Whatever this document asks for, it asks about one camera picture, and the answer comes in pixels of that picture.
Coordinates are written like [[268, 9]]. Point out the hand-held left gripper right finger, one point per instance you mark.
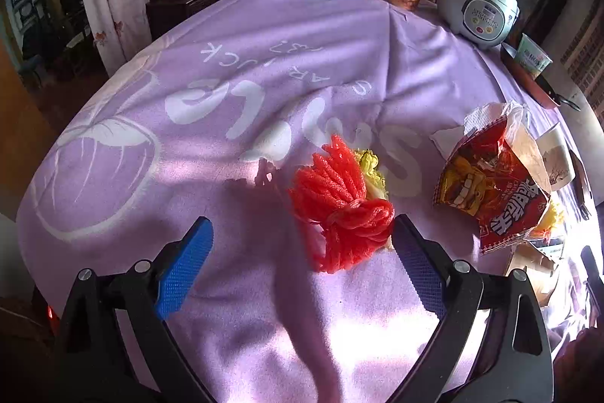
[[420, 263]]

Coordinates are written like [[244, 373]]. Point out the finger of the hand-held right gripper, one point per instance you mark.
[[592, 266]]

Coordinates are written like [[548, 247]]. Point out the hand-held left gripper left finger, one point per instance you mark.
[[184, 271]]

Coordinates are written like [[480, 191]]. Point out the napa cabbage leaf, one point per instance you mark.
[[370, 167], [552, 216]]

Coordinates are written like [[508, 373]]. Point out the red snack packet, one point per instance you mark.
[[495, 195]]

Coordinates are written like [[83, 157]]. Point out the red mesh net bag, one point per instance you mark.
[[339, 195]]

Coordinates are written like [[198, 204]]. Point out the flattened cardboard box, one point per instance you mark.
[[528, 266]]

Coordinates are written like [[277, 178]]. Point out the white paper cup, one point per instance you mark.
[[559, 162]]

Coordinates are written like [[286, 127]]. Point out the white paper tissue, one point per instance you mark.
[[481, 117]]

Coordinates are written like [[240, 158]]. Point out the red frying pan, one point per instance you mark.
[[542, 89]]

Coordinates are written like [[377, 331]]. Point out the purple printed blanket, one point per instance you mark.
[[283, 101]]

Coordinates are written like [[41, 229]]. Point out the wooden door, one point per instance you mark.
[[23, 134]]

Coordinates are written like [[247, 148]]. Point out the green instant noodle cup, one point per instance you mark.
[[533, 58]]

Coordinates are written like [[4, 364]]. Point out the dark wooden cabinet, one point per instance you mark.
[[188, 6]]

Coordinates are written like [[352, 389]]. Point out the grey rice cooker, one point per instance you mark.
[[476, 1]]

